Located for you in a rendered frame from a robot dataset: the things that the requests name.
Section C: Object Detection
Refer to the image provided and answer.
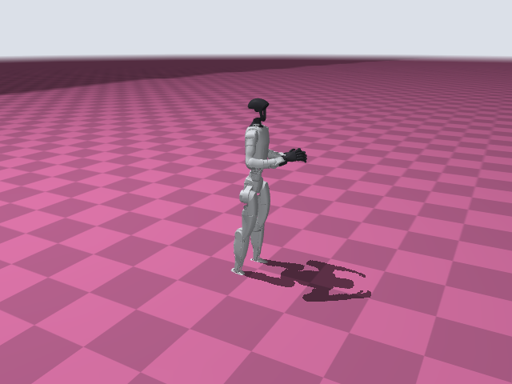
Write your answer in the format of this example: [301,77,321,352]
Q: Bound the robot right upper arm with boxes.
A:
[245,130,258,170]

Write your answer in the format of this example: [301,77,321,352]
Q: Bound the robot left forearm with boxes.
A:
[268,149,286,159]

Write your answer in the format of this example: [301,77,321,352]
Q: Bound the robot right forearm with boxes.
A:
[248,157,284,170]

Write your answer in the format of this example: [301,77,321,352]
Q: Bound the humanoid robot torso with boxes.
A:
[244,122,270,193]

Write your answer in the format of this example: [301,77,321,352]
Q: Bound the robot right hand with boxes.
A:
[279,149,305,166]

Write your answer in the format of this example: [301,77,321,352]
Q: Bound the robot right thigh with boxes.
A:
[236,186,258,241]

